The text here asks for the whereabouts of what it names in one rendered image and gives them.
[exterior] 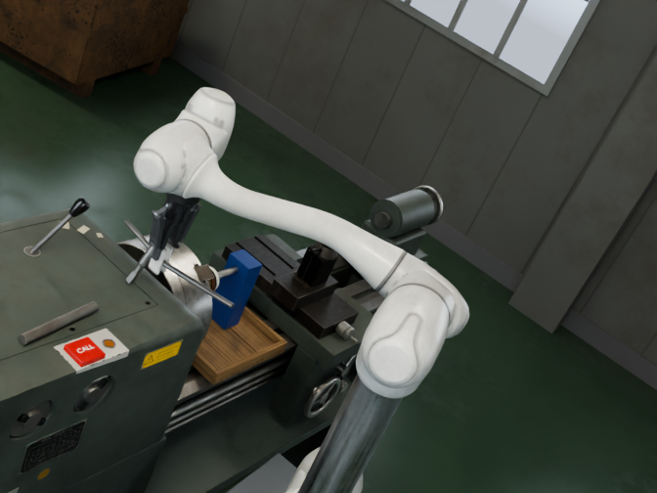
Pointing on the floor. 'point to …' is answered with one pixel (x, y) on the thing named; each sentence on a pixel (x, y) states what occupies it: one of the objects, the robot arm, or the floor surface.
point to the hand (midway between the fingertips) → (160, 257)
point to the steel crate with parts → (89, 37)
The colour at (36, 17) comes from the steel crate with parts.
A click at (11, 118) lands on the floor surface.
